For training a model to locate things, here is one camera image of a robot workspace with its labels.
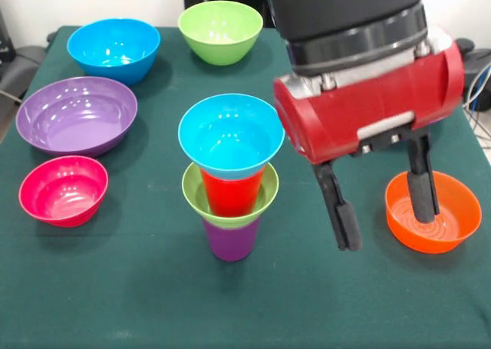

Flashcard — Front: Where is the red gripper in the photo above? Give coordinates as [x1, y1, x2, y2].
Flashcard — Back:
[272, 25, 466, 252]

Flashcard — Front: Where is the orange bowl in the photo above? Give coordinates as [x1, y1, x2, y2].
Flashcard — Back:
[384, 170, 483, 255]

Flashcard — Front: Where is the red cup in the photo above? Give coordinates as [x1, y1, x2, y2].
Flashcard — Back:
[199, 164, 265, 218]

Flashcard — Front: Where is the purple cup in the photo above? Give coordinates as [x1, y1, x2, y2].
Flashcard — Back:
[202, 216, 262, 263]

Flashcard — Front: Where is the small blue bowl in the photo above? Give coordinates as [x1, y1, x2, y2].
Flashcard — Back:
[177, 93, 286, 181]

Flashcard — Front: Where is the small green bowl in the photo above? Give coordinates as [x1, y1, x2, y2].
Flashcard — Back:
[181, 161, 280, 229]

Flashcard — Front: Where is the black grey machine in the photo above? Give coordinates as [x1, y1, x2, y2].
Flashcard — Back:
[456, 38, 491, 97]

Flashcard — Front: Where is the dark green tablecloth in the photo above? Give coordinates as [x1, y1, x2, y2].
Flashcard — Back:
[0, 25, 491, 349]

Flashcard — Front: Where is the large green bowl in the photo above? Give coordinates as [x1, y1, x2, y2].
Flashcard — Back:
[177, 0, 265, 67]

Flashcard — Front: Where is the wide purple bowl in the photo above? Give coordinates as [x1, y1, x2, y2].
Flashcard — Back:
[15, 76, 139, 158]

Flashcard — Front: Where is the pink bowl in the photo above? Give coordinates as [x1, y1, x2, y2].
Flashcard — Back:
[18, 155, 110, 228]

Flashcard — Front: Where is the large blue bowl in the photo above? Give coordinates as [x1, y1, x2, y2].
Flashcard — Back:
[66, 18, 162, 86]

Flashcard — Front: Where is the black office chair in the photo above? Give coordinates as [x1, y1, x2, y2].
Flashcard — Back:
[0, 45, 49, 97]

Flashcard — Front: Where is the grey cable bundle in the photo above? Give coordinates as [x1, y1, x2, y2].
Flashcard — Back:
[462, 63, 491, 150]

